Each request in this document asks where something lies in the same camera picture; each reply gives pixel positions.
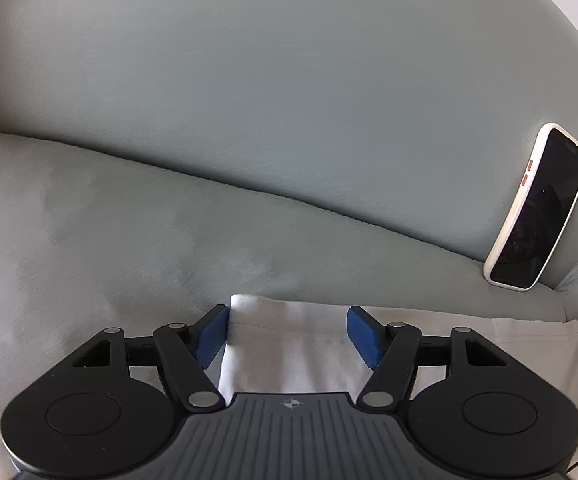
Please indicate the white sweatshirt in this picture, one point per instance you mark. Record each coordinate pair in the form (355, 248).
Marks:
(294, 340)

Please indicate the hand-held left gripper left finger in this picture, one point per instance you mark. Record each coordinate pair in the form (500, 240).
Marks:
(211, 337)

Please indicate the grey sofa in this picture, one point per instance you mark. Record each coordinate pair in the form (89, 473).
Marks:
(269, 110)

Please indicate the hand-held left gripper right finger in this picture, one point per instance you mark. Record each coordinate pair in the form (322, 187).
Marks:
(364, 337)

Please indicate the phone with white case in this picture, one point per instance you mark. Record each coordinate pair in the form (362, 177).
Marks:
(539, 210)

